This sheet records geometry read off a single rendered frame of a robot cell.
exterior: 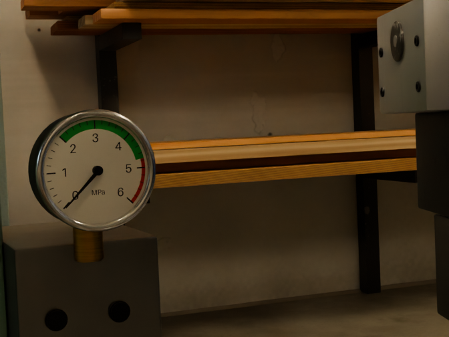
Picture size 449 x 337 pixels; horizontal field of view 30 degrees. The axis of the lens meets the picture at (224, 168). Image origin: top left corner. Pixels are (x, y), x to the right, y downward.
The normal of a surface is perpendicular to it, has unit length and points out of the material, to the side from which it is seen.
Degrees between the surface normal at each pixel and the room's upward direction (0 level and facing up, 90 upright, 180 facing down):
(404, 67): 90
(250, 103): 90
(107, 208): 90
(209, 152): 89
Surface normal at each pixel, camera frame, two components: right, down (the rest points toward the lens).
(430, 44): 0.08, 0.05
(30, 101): 0.34, 0.04
